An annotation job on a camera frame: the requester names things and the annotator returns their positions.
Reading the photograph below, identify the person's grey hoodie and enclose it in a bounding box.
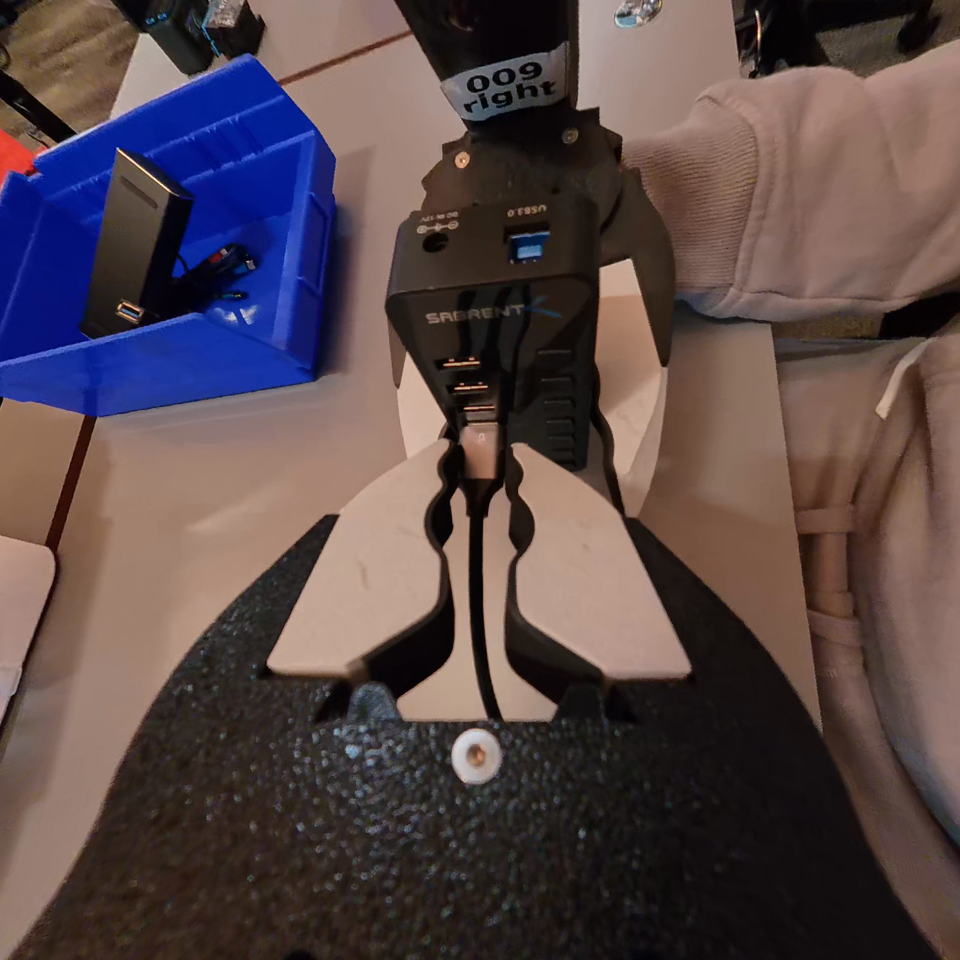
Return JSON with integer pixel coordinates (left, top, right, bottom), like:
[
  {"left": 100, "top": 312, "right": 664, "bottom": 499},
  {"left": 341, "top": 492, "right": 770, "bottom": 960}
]
[{"left": 772, "top": 331, "right": 960, "bottom": 960}]

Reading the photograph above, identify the white desk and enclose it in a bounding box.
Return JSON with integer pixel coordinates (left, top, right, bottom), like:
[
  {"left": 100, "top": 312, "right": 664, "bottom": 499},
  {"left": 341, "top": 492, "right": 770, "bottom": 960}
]
[{"left": 0, "top": 0, "right": 826, "bottom": 960}]

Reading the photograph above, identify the black cable bundle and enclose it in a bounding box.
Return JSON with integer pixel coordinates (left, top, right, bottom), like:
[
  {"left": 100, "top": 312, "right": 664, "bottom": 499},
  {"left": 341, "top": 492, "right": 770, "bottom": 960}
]
[{"left": 161, "top": 244, "right": 259, "bottom": 317}]

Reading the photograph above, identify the black device box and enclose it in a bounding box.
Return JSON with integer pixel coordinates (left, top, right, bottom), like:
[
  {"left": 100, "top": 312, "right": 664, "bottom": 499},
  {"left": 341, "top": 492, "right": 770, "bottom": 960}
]
[{"left": 112, "top": 0, "right": 267, "bottom": 77}]

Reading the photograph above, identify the red plastic crate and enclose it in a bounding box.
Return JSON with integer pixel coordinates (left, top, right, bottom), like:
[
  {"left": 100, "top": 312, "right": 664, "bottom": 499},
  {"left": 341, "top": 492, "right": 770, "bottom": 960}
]
[{"left": 0, "top": 128, "right": 40, "bottom": 181}]

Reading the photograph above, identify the black USB hub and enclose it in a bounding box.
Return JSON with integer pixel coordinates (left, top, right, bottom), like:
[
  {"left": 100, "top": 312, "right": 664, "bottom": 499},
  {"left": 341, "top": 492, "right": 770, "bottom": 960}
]
[
  {"left": 79, "top": 148, "right": 196, "bottom": 342},
  {"left": 384, "top": 197, "right": 601, "bottom": 474}
]

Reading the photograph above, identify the black USB cable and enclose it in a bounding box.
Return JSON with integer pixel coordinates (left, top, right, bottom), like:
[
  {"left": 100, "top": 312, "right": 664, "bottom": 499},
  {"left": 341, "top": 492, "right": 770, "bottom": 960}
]
[{"left": 453, "top": 420, "right": 511, "bottom": 720}]

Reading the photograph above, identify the blue plastic bin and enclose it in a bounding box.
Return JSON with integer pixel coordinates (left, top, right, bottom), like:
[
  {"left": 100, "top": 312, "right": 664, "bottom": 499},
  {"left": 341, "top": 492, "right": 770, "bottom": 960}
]
[{"left": 0, "top": 53, "right": 338, "bottom": 418}]

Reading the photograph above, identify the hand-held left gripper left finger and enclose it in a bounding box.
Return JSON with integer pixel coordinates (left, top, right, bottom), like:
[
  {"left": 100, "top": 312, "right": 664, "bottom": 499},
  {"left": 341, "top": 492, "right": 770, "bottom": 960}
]
[{"left": 266, "top": 439, "right": 460, "bottom": 699}]

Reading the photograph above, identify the person's right forearm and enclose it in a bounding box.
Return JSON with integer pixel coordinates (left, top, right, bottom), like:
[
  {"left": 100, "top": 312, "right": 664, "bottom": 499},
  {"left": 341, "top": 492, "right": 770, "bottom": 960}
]
[{"left": 623, "top": 62, "right": 960, "bottom": 325}]

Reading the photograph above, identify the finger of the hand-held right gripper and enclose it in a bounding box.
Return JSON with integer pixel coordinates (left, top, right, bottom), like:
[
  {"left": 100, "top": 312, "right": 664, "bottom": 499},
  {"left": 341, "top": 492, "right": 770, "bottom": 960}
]
[
  {"left": 592, "top": 296, "right": 669, "bottom": 520},
  {"left": 395, "top": 352, "right": 455, "bottom": 461}
]

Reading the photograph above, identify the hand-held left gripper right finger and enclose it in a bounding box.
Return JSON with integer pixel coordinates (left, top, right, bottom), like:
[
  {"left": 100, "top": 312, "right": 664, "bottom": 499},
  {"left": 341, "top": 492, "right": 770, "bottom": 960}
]
[{"left": 504, "top": 442, "right": 693, "bottom": 687}]

